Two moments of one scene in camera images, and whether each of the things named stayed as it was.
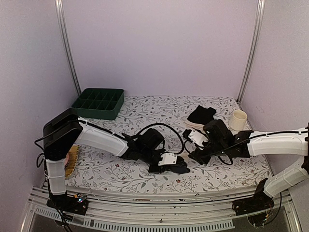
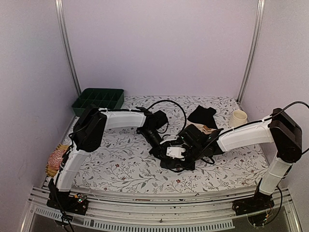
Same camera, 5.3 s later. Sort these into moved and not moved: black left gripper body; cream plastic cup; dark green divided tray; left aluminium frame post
Moved: black left gripper body
Not moved: dark green divided tray; cream plastic cup; left aluminium frame post
